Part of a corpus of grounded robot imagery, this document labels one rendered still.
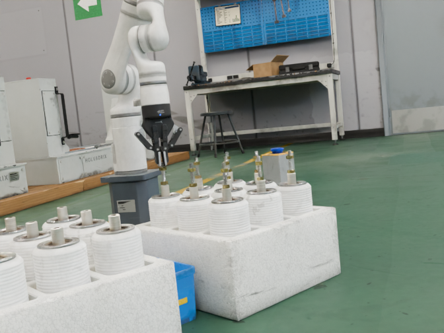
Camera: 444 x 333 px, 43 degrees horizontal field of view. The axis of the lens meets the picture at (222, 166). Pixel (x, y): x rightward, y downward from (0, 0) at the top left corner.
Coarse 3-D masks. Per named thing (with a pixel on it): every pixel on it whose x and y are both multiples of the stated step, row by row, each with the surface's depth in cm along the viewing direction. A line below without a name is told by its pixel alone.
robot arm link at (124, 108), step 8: (128, 64) 168; (128, 72) 164; (136, 72) 167; (136, 80) 167; (128, 88) 165; (136, 88) 168; (120, 96) 171; (128, 96) 169; (136, 96) 168; (120, 104) 168; (128, 104) 166; (112, 112) 166; (120, 112) 164; (128, 112) 165; (136, 112) 166
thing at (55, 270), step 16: (80, 240) 103; (32, 256) 100; (48, 256) 97; (64, 256) 98; (80, 256) 100; (48, 272) 98; (64, 272) 98; (80, 272) 100; (48, 288) 98; (64, 288) 98
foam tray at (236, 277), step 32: (288, 224) 134; (320, 224) 142; (160, 256) 140; (192, 256) 131; (224, 256) 123; (256, 256) 126; (288, 256) 134; (320, 256) 142; (224, 288) 124; (256, 288) 126; (288, 288) 134
